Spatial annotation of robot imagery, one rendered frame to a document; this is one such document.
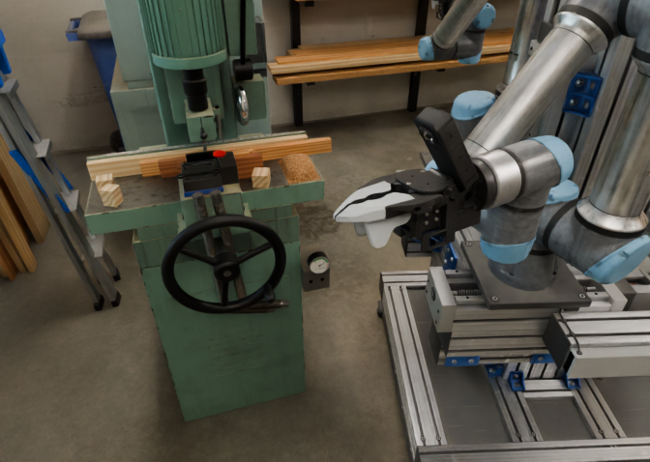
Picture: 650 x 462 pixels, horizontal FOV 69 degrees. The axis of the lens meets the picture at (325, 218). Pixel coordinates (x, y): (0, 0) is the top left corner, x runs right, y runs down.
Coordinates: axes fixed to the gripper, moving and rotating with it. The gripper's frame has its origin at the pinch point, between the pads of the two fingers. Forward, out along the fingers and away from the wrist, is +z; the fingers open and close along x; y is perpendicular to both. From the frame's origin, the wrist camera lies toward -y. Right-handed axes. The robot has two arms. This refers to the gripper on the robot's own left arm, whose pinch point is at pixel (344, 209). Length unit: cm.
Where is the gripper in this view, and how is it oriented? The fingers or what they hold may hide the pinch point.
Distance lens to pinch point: 53.9
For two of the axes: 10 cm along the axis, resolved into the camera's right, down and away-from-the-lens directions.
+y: 0.7, 8.8, 4.7
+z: -8.8, 2.7, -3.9
